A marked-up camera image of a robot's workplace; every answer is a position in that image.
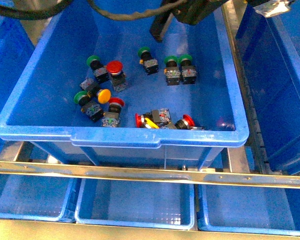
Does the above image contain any blue source bin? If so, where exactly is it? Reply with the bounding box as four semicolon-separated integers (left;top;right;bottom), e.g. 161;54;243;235
0;0;249;168

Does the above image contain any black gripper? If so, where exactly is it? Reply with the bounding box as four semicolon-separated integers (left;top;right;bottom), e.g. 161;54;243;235
149;0;227;42

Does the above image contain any red mushroom push button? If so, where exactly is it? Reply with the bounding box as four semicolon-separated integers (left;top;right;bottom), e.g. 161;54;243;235
106;60;128;93

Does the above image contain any green button far left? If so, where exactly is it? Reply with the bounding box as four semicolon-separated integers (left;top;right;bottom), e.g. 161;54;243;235
86;55;110;84

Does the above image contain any green button lower left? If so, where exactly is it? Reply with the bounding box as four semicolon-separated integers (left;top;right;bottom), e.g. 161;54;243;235
73;91;104;122

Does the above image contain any green button pair left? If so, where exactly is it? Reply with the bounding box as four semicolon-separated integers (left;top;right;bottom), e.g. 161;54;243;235
164;55;181;86

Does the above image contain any green button near centre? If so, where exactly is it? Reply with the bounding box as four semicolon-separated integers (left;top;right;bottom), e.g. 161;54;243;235
137;46;159;75

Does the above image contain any yellow push button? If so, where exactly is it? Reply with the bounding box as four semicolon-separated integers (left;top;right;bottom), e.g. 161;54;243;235
79;77;112;104
144;117;160;129

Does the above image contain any blue target bin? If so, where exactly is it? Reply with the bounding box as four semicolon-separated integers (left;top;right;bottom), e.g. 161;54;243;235
236;0;300;175

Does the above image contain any green button pair right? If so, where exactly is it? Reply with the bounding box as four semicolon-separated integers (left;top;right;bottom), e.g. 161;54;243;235
178;54;198;85

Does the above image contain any lower blue bin left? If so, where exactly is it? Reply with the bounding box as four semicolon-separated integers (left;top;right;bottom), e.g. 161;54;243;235
0;174;81;223

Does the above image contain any metal front shelf rail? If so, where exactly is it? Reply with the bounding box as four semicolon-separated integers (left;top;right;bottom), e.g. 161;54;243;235
0;161;300;189

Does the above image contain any lower blue bin middle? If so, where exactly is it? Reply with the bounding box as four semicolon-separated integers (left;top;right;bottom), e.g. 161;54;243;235
75;179;195;230

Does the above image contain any metal rack divider rail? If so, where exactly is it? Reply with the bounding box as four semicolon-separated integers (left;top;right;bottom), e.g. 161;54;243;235
221;0;267;174

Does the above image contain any red button front right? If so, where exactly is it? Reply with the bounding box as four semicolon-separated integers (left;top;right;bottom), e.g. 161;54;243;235
161;114;205;131

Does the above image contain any red button beside yellow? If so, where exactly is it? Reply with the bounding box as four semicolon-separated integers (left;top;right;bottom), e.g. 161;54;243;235
101;97;125;128

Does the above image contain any lower blue bin right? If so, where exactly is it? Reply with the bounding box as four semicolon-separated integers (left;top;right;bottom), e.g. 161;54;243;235
197;185;300;237

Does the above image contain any green button pair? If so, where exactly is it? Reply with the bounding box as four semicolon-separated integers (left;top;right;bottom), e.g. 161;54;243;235
164;55;181;86
178;54;198;85

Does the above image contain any blue bin far left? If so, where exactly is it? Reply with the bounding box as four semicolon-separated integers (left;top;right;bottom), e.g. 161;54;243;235
0;16;35;153

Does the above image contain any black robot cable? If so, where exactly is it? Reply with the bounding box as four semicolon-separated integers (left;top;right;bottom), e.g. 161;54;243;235
0;0;188;21

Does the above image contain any red button front left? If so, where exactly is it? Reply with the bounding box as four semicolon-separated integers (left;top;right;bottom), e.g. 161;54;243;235
135;108;172;128

